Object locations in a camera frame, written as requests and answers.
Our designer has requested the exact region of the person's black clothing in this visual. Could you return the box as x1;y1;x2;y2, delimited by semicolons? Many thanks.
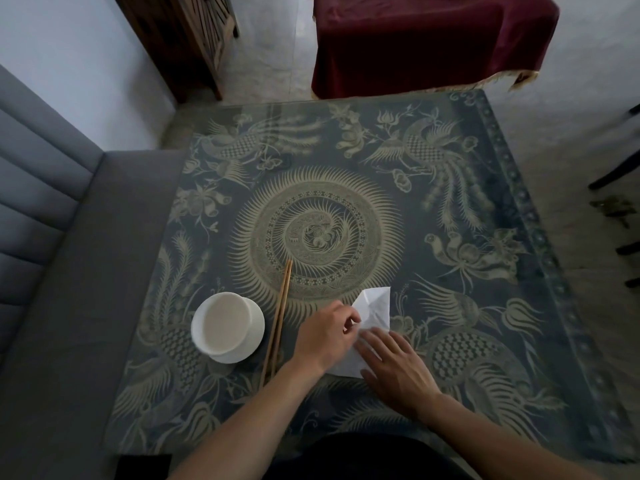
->
262;432;473;480

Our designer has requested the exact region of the grey upholstered sofa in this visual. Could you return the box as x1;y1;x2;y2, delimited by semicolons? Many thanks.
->
0;64;189;480

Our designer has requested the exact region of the dark red cloth table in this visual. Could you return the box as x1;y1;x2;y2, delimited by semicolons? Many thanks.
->
311;0;561;101

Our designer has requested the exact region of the white ceramic bowl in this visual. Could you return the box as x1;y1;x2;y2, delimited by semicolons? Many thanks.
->
191;292;253;357

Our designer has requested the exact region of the person's left forearm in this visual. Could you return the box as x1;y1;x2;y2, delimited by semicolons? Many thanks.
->
167;357;323;480

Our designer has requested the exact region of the person's left hand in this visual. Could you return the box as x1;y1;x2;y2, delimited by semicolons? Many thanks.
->
291;300;362;378

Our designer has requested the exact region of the white paper napkin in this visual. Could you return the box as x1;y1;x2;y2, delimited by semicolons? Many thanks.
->
327;287;392;379

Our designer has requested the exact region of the white saucer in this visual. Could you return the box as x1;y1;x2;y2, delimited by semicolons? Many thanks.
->
207;297;266;365

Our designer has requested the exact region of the dark wooden cabinet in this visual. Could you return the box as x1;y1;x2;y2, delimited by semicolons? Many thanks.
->
112;0;240;103

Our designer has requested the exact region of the brown debris on floor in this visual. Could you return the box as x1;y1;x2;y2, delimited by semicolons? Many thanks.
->
589;195;637;228

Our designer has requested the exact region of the person's right hand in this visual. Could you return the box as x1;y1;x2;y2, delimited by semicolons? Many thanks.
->
355;327;443;423

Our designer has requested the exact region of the dark table leg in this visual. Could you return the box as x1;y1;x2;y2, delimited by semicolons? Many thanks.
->
113;453;173;480

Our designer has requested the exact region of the person's right forearm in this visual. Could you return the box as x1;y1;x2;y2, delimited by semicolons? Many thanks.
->
419;394;603;480

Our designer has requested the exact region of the blue patterned tablecloth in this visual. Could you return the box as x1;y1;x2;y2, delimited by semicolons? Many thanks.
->
102;89;640;463

